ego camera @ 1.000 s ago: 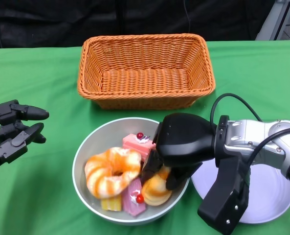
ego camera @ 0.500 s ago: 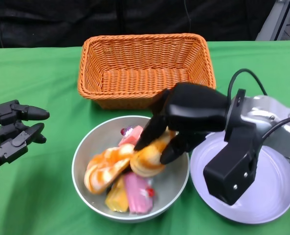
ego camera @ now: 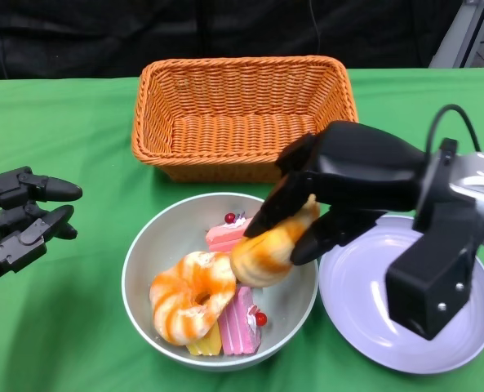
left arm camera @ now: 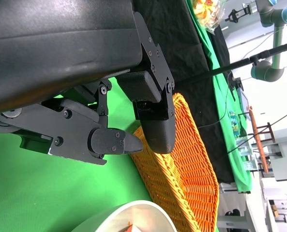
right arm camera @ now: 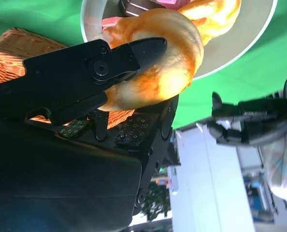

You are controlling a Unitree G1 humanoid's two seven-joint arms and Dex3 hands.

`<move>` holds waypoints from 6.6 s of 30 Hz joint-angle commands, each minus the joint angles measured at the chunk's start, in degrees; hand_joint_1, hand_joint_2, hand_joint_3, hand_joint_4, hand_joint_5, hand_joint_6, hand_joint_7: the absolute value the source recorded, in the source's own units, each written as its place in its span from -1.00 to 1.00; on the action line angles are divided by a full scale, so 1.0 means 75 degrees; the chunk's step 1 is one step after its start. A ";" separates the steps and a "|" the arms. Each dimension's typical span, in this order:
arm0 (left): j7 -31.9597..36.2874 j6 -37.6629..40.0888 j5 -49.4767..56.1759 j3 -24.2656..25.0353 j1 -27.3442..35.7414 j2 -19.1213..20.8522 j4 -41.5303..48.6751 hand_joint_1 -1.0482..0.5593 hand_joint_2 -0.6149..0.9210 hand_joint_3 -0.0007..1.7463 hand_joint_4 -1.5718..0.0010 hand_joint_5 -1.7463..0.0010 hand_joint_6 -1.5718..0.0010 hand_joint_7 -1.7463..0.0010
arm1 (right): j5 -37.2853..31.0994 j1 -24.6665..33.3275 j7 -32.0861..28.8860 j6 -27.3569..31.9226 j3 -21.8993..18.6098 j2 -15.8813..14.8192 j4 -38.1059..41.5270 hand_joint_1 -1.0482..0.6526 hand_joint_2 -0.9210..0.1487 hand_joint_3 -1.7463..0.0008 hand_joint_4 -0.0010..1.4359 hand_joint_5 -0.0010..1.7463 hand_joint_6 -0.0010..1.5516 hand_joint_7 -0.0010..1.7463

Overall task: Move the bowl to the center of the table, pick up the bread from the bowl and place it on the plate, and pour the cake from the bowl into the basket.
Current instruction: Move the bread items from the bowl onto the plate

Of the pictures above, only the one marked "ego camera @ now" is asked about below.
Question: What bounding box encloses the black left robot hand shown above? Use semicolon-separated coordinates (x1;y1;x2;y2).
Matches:
0;166;83;326

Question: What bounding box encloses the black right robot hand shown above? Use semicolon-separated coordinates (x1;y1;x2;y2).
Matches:
243;121;430;266

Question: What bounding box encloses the orange wedge bread with hole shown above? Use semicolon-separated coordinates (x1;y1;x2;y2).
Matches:
229;194;321;289

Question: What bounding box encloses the pale green bowl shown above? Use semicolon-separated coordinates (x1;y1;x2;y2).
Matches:
121;193;320;372

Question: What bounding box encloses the striped ring bread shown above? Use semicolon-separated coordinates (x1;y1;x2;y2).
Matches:
149;251;238;347

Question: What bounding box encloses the lavender round plate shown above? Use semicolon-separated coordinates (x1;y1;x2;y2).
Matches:
317;215;484;376

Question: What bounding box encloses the orange wicker basket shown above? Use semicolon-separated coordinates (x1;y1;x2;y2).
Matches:
131;56;361;184

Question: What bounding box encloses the salmon pink cake slice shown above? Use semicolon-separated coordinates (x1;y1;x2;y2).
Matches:
205;212;254;253

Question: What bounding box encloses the magenta cake slice with cherry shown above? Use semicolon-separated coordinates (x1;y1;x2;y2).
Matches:
219;285;267;355

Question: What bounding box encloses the yellow cake slice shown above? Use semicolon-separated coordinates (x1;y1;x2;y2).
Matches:
185;322;222;357

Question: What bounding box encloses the black backdrop curtain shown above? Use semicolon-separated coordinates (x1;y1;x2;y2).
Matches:
0;0;463;81

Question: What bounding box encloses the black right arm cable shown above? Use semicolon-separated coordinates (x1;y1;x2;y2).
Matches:
424;104;484;154

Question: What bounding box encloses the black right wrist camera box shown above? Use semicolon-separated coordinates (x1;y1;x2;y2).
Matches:
385;138;477;341

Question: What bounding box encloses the grey aluminium frame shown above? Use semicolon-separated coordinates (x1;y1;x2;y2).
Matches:
427;0;484;69

